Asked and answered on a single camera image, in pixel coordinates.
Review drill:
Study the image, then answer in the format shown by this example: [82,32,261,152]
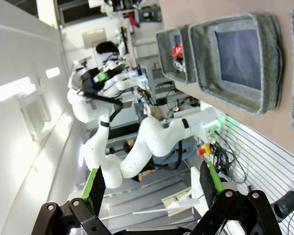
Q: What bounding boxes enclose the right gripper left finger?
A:
[31,165,111,235]

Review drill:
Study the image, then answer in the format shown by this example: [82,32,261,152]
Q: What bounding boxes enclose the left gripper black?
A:
[80,64,125,94]

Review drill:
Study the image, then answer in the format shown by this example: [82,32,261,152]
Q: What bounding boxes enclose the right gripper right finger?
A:
[191,160,282,235]

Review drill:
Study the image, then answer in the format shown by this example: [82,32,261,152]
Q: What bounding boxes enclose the crushed red drink can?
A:
[171,43,184,58]

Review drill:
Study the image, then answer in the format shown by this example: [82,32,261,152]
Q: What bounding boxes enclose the yellow red emergency stop button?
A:
[196,143,213,157]

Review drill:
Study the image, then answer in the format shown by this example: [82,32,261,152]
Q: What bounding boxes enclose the grey metal equipment rack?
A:
[137,55,201,116]

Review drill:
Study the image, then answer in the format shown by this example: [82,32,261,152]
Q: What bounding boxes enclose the seated person in blue jeans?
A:
[123,138,198,183]

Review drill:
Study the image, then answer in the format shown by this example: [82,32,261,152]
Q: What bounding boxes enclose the small rectangular ceiling light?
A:
[46,67,61,79]

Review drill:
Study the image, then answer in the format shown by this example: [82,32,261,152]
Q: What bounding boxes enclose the black cylinder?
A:
[271,190,294,223]

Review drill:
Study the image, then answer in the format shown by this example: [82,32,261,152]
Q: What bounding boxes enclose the large rectangular ceiling light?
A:
[0,76,32,102]

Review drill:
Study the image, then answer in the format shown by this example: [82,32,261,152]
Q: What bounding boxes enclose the black cable bundle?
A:
[209,137,250,187]

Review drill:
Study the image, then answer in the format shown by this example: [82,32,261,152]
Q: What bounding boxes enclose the ribbed aluminium base plate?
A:
[210,116,294,235]

